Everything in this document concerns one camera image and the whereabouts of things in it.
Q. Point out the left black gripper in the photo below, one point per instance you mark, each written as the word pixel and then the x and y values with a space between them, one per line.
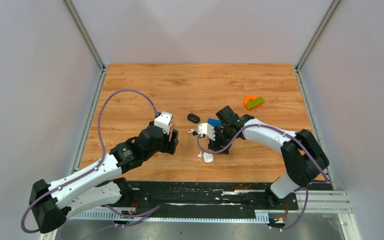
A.
pixel 170 147

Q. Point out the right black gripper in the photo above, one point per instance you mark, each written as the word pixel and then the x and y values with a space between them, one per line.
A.
pixel 215 145

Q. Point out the white earbud charging case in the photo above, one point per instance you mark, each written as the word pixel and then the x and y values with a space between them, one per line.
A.
pixel 208 158

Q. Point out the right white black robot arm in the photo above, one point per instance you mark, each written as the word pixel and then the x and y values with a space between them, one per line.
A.
pixel 303 157

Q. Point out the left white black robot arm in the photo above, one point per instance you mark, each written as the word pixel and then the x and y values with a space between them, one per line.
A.
pixel 98 184

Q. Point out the black earbud charging case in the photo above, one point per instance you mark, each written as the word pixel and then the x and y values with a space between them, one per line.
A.
pixel 193 118

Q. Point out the blue toy brick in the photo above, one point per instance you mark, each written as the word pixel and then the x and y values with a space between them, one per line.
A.
pixel 214 122

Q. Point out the green toy brick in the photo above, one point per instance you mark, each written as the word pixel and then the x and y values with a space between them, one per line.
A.
pixel 254 103

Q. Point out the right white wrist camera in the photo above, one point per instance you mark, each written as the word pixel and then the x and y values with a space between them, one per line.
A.
pixel 206 130

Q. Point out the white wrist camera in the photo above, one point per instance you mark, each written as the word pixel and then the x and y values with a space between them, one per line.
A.
pixel 164 121
pixel 206 130

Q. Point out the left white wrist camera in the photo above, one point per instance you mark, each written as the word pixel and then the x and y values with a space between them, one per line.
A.
pixel 164 121

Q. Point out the orange ring toy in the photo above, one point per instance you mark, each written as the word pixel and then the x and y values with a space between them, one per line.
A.
pixel 246 99

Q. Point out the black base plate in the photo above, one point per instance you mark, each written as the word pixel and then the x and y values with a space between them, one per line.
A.
pixel 203 200

